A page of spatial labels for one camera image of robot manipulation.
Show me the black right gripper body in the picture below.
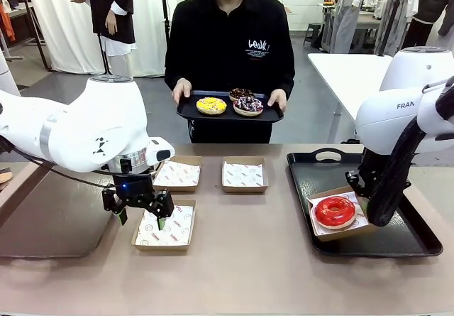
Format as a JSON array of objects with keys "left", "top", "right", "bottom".
[{"left": 360, "top": 151, "right": 382, "bottom": 189}]

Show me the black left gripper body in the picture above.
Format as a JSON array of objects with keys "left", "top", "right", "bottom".
[{"left": 113, "top": 173, "right": 156, "bottom": 210}]

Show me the brown cardboard food box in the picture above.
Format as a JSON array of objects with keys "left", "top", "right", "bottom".
[
  {"left": 221, "top": 156, "right": 267, "bottom": 194},
  {"left": 131, "top": 197, "right": 198, "bottom": 252},
  {"left": 306, "top": 186, "right": 379, "bottom": 242},
  {"left": 153, "top": 155, "right": 202, "bottom": 193}
]

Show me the red glazed donut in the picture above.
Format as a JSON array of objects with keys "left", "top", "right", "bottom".
[{"left": 311, "top": 195, "right": 357, "bottom": 230}]

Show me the black serving tray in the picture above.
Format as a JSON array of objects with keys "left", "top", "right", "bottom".
[{"left": 176, "top": 89, "right": 285, "bottom": 121}]

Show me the yellow sprinkled donut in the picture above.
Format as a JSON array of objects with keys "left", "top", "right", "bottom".
[{"left": 196, "top": 97, "right": 228, "bottom": 116}]

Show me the purple white striped donut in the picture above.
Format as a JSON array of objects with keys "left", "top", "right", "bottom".
[{"left": 233, "top": 96, "right": 265, "bottom": 117}]

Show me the chocolate donut with sprinkles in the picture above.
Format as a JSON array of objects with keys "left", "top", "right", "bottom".
[{"left": 228, "top": 87, "right": 256, "bottom": 103}]

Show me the person's left forearm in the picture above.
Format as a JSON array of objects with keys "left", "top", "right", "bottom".
[{"left": 272, "top": 42, "right": 296, "bottom": 93}]

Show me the person's right forearm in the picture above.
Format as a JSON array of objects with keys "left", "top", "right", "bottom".
[{"left": 164, "top": 42, "right": 191, "bottom": 89}]

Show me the person's right hand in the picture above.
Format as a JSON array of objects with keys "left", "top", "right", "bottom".
[{"left": 172, "top": 78, "right": 192, "bottom": 106}]

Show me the person's left hand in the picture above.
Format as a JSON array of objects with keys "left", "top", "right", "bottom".
[{"left": 267, "top": 88, "right": 287, "bottom": 111}]

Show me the white table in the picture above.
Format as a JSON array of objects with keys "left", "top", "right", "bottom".
[{"left": 306, "top": 52, "right": 394, "bottom": 145}]

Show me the background work table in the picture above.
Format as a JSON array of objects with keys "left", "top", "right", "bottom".
[{"left": 319, "top": 2, "right": 384, "bottom": 53}]

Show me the black stool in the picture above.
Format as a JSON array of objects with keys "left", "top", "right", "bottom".
[{"left": 303, "top": 22, "right": 323, "bottom": 49}]

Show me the white curtain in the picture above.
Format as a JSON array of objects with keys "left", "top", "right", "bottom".
[{"left": 24, "top": 0, "right": 178, "bottom": 79}]

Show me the black stand pole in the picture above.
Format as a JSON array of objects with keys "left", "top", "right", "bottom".
[{"left": 159, "top": 0, "right": 171, "bottom": 79}]

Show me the person in black shirt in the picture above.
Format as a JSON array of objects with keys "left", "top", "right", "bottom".
[{"left": 164, "top": 0, "right": 296, "bottom": 145}]

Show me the orange garment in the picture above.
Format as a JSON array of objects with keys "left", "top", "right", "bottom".
[{"left": 0, "top": 5, "right": 17, "bottom": 43}]

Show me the black braided cable sleeve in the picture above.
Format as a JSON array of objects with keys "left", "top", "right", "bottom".
[{"left": 365, "top": 76, "right": 454, "bottom": 227}]

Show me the dark brown handled serving tray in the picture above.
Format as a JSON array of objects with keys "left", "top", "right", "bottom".
[
  {"left": 0, "top": 159, "right": 123, "bottom": 259},
  {"left": 286, "top": 148, "right": 444, "bottom": 258}
]

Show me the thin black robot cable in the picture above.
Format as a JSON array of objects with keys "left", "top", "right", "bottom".
[{"left": 0, "top": 131, "right": 157, "bottom": 189}]

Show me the black clothes rack frame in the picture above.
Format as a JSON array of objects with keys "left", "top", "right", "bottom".
[{"left": 0, "top": 0, "right": 52, "bottom": 72}]

